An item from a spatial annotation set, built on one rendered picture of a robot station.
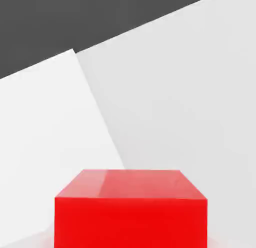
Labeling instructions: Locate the small red cube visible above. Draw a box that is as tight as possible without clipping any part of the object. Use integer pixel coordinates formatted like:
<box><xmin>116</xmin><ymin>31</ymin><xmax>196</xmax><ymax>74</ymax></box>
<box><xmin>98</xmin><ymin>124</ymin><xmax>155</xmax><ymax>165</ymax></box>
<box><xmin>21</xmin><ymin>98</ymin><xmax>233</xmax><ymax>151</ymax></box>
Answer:
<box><xmin>54</xmin><ymin>169</ymin><xmax>209</xmax><ymax>248</ymax></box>

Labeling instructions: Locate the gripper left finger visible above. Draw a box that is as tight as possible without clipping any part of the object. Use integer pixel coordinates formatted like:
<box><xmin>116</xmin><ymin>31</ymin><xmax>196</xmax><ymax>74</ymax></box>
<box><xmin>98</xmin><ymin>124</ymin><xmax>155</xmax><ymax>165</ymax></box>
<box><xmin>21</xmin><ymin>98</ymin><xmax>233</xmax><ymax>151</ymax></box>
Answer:
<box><xmin>8</xmin><ymin>224</ymin><xmax>55</xmax><ymax>248</ymax></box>

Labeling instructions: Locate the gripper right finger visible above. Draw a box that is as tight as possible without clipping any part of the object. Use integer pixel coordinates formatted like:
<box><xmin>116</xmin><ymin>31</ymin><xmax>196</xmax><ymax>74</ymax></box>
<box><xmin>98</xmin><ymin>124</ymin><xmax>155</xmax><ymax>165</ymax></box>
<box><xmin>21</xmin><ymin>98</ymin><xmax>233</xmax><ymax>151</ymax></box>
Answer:
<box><xmin>207</xmin><ymin>236</ymin><xmax>221</xmax><ymax>248</ymax></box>

